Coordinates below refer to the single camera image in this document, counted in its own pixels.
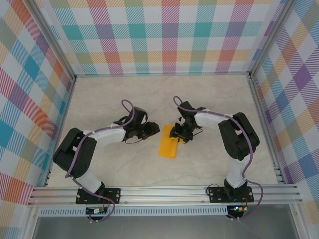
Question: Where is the orange paper sheet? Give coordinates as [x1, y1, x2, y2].
[159, 123, 180, 159]

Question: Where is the grey metal panel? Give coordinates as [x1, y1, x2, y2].
[32, 216, 300, 239]

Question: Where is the small black controller board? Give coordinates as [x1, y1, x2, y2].
[85, 207, 108, 216]

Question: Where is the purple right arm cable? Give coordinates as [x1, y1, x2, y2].
[173, 96, 264, 221]

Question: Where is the long aluminium mounting rail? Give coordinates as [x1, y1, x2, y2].
[27, 183, 304, 207]

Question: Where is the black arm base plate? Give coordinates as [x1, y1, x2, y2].
[75, 187, 122, 205]
[208, 186, 255, 204]

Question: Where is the perforated metal cable tray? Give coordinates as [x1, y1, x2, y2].
[39, 208, 229, 217]

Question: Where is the aluminium table edge rail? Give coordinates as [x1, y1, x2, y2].
[246, 74, 285, 185]
[43, 76, 77, 187]

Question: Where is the aluminium frame post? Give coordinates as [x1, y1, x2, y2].
[26, 0, 77, 81]
[248, 0, 299, 78]

